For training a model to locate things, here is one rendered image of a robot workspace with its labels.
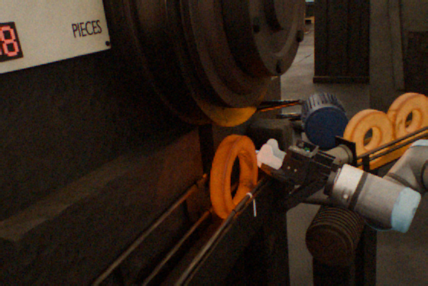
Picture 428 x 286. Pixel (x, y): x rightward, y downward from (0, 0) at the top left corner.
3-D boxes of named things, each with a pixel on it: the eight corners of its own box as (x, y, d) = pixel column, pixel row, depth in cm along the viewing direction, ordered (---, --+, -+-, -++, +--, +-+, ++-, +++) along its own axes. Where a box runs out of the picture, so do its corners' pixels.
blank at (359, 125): (339, 118, 120) (348, 121, 117) (383, 101, 125) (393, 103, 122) (344, 170, 125) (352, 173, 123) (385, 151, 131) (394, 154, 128)
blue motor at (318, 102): (303, 156, 300) (302, 107, 289) (299, 129, 353) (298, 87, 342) (351, 154, 296) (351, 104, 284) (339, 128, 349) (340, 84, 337)
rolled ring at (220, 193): (255, 124, 99) (242, 123, 101) (219, 153, 84) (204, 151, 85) (261, 197, 106) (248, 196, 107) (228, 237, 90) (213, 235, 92)
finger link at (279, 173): (267, 157, 105) (301, 170, 102) (265, 163, 106) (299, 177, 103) (259, 164, 101) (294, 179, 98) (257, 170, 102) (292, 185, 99)
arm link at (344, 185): (353, 197, 103) (343, 217, 95) (332, 189, 105) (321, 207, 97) (366, 164, 99) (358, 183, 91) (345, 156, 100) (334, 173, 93)
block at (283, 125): (249, 209, 121) (243, 125, 113) (261, 196, 127) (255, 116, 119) (286, 215, 116) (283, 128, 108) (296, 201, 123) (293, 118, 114)
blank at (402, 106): (382, 102, 125) (392, 104, 122) (423, 85, 131) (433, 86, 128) (384, 151, 131) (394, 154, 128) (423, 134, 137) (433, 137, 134)
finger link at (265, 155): (252, 134, 104) (288, 148, 101) (247, 155, 107) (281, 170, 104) (247, 138, 102) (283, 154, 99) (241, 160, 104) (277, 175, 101)
